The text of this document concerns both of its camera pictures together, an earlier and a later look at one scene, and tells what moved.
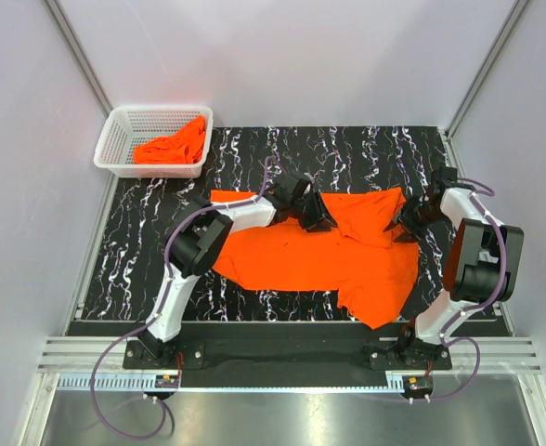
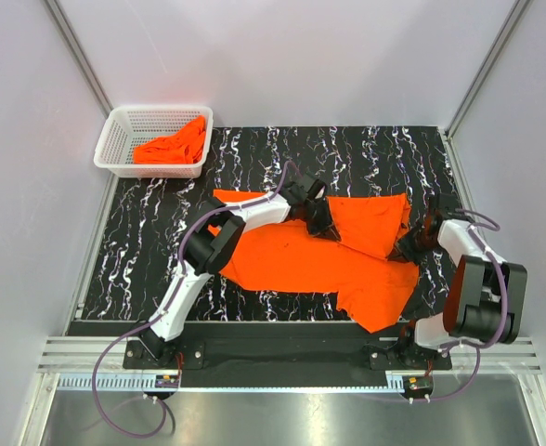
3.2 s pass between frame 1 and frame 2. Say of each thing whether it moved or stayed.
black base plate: stayed
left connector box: stayed
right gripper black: moved
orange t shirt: stayed
